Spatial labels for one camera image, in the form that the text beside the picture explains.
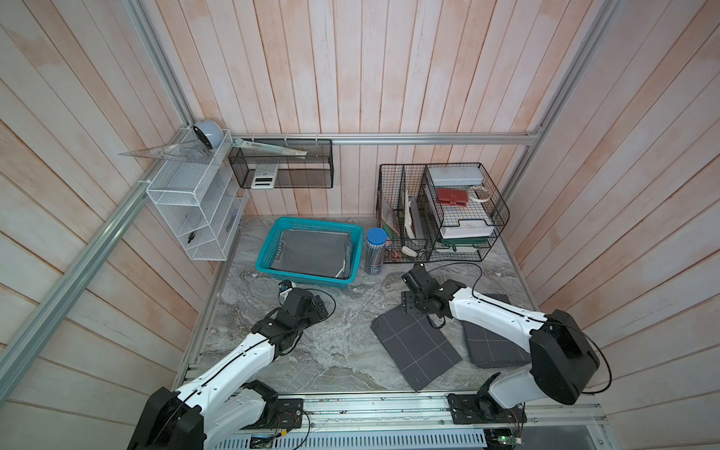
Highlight dark grey checked pillowcase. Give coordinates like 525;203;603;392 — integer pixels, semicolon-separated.
460;321;531;369
370;306;462;392

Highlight teal plastic basket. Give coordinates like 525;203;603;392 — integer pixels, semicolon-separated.
256;217;364;289

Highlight plain grey pillowcase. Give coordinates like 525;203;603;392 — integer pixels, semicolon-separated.
271;230;353;279

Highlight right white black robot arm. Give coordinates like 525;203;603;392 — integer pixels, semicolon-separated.
401;262;611;421

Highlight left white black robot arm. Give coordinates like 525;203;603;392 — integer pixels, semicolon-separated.
129;280;331;449

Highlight blue lid pen cup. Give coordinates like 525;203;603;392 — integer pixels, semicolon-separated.
364;228;388;276

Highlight white book stack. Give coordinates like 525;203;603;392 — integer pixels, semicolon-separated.
440;219;495;239

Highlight red wallet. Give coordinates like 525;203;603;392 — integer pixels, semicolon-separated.
436;187;469;206

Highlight white tape roll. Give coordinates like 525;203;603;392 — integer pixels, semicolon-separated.
468;186;491;204

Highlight white pencil case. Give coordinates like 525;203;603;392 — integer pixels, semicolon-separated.
429;166;485;187

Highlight white calculator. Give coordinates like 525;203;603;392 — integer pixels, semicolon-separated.
250;164;279;189

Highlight clear triangle ruler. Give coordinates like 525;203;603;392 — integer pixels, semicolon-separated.
121;141;214;164

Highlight grey round tape roll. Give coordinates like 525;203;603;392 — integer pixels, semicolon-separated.
192;119;224;151

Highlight black wire desk organizer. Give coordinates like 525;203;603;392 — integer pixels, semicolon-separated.
376;162;510;264

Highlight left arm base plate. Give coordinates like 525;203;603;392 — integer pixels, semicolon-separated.
241;397;304;431

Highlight aluminium mounting rail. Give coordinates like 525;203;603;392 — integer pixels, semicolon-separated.
142;389;611;437

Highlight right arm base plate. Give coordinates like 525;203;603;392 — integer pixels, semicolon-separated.
446;393;527;425

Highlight white wire wall shelf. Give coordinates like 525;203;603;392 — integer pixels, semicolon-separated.
146;129;248;262

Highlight black wire wall basket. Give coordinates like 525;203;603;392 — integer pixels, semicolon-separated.
229;138;334;189

